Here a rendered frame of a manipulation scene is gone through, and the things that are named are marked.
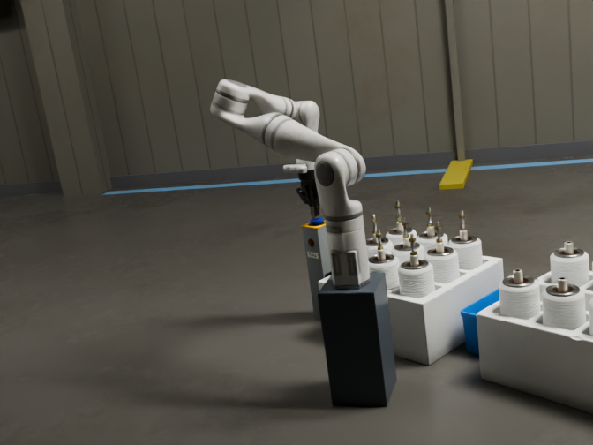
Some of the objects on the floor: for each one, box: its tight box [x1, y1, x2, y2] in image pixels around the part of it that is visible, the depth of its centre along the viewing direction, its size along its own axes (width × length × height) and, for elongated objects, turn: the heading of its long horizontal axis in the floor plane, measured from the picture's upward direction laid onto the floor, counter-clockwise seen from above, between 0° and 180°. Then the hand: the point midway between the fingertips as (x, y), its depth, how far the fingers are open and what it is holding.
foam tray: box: [319, 256, 504, 366], centre depth 228 cm, size 39×39×18 cm
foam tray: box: [477, 271, 593, 414], centre depth 188 cm, size 39×39×18 cm
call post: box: [302, 226, 332, 320], centre depth 242 cm, size 7×7×31 cm
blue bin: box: [461, 289, 499, 355], centre depth 213 cm, size 30×11×12 cm, turn 159°
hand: (315, 212), depth 237 cm, fingers closed
